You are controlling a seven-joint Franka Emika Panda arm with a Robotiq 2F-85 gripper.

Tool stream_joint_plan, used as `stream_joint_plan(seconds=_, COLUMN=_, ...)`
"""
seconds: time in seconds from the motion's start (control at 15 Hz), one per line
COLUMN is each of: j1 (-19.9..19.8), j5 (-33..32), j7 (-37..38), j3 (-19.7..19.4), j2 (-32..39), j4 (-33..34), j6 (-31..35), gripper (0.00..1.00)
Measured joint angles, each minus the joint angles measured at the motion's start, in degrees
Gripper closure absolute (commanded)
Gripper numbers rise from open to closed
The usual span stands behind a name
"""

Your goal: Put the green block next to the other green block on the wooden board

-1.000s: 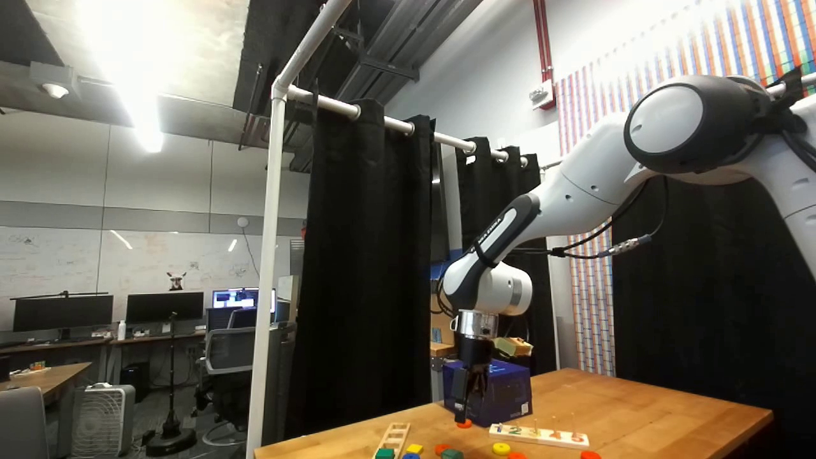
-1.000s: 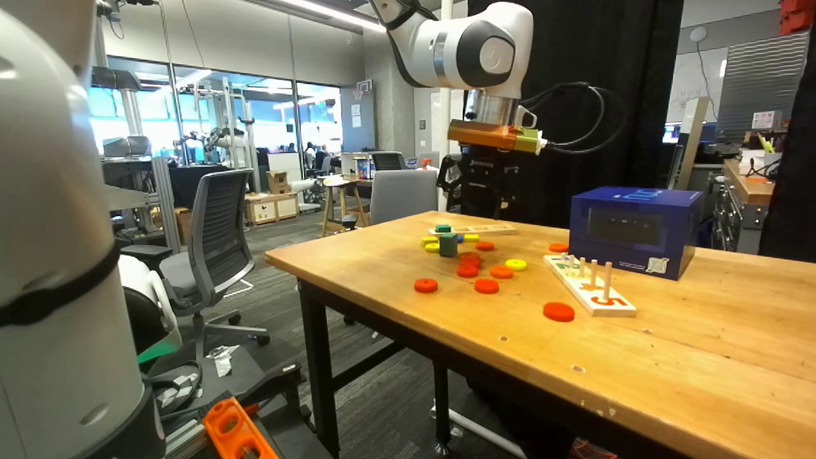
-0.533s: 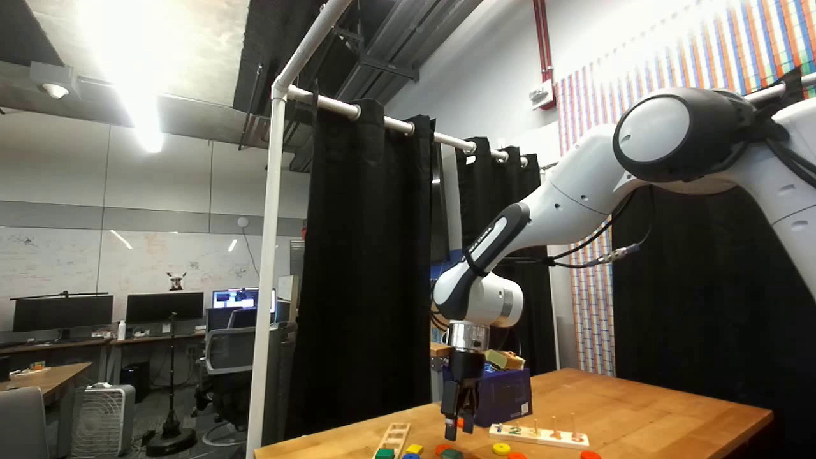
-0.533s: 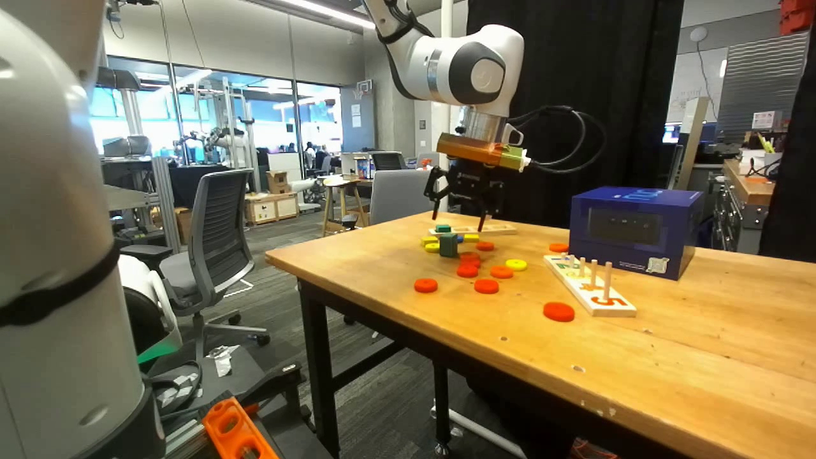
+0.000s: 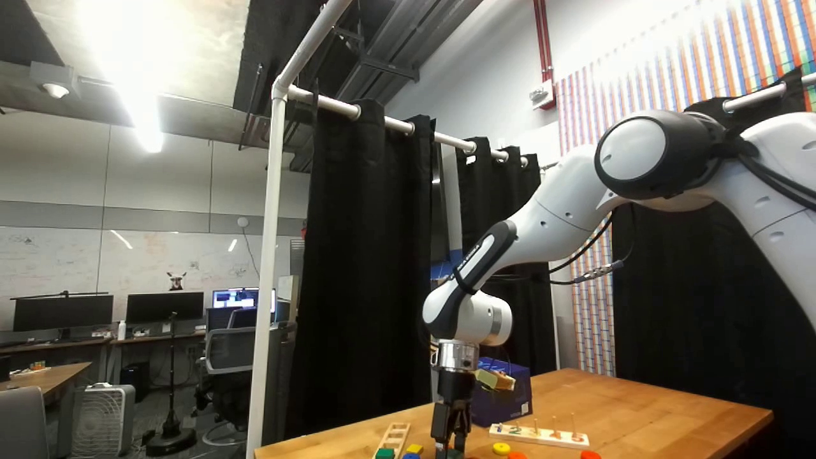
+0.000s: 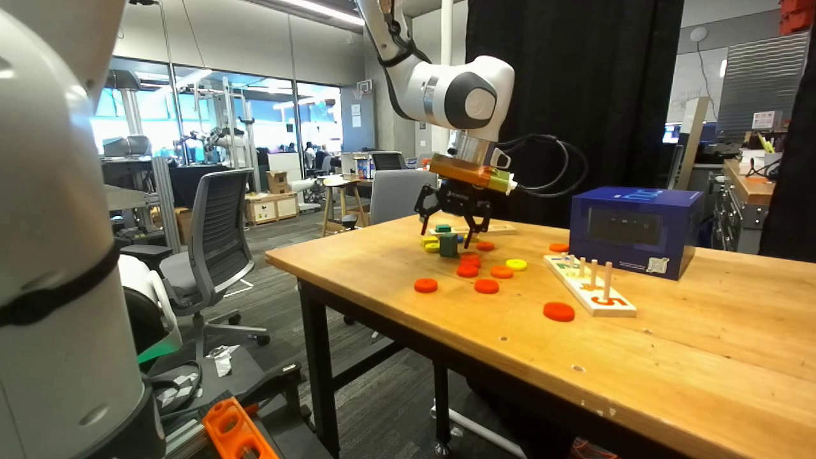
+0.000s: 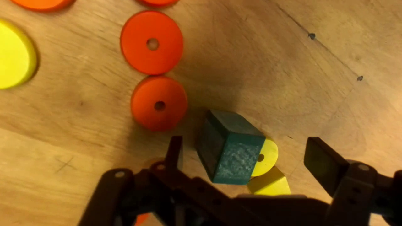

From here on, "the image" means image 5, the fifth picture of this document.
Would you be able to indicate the white wooden peg board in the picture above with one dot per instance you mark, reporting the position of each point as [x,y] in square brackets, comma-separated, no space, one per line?
[539,434]

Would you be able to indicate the grey mesh office chair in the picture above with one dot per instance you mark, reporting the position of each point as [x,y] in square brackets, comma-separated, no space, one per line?
[228,365]

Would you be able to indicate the black computer monitor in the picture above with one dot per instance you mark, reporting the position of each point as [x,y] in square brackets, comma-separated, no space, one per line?
[164,308]
[61,312]

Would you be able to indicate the orange wooden disc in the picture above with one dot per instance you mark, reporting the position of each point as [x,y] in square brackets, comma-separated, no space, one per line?
[589,455]

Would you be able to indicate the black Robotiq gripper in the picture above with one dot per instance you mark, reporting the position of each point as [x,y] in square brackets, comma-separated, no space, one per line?
[453,379]

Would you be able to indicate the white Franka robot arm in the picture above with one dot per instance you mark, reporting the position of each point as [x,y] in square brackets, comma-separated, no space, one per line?
[646,179]

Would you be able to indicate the lit blue computer monitor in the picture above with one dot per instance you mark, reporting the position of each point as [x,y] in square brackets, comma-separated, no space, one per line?
[237,300]

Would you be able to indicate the yellow wooden disc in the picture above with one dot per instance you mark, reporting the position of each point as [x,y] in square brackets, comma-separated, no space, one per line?
[502,447]

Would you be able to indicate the black curtain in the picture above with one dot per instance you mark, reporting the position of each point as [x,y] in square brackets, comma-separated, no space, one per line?
[697,308]
[365,271]

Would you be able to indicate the white pvc pipe frame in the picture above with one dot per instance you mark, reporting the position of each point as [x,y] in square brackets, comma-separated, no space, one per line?
[270,239]

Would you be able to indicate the white box fan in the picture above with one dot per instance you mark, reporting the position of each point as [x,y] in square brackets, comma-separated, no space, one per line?
[103,423]

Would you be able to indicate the wooden office desk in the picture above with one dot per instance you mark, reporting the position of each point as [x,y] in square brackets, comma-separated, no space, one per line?
[42,379]

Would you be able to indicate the red wall pipe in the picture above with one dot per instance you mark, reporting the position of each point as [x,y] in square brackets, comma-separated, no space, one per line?
[541,40]

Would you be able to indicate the wooden board with square slots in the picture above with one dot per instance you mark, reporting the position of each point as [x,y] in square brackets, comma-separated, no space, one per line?
[393,434]

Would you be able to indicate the dark blue cardboard box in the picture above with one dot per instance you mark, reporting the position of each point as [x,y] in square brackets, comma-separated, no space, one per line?
[504,400]

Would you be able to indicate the blue wooden disc with hole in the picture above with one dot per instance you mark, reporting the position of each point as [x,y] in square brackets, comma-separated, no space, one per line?
[411,455]

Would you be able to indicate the black tripod stand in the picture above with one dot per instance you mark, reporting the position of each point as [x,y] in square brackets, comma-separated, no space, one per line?
[170,392]

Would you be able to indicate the metal curtain rod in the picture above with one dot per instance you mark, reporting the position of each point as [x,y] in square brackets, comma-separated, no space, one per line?
[373,119]

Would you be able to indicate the yellow square wooden block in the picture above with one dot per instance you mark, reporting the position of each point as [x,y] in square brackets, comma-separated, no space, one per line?
[413,447]

